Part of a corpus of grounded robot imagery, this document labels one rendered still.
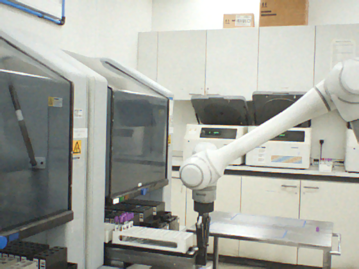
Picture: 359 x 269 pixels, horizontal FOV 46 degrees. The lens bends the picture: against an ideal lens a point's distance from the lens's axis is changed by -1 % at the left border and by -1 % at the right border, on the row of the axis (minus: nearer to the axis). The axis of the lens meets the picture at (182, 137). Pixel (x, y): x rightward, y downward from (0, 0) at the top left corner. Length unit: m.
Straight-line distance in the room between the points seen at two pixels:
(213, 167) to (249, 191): 2.54
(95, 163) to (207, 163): 0.42
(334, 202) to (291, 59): 1.34
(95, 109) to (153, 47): 2.99
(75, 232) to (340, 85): 0.95
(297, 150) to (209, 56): 1.27
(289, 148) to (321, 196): 0.48
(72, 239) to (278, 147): 2.63
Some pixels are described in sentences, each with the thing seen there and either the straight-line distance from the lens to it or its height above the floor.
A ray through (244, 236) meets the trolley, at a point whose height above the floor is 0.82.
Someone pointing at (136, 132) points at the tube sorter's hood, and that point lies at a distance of 1.82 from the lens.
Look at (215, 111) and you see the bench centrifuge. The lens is 4.26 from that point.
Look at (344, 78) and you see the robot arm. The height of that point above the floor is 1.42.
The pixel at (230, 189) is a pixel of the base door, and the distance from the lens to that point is 3.92.
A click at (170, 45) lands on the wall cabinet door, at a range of 4.42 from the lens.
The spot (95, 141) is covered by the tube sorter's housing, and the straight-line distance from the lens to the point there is 1.55.
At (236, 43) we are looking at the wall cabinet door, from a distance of 4.24.
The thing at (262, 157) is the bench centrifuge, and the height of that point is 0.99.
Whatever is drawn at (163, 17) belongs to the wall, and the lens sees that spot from 4.89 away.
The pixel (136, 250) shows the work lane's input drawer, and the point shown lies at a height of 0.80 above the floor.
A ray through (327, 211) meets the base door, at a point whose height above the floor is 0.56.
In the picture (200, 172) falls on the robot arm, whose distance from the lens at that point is 1.33.
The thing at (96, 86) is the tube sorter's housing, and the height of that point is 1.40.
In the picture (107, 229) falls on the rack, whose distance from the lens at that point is 1.71.
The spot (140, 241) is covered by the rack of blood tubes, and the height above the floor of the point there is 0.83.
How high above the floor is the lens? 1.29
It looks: 2 degrees down
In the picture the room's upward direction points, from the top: 2 degrees clockwise
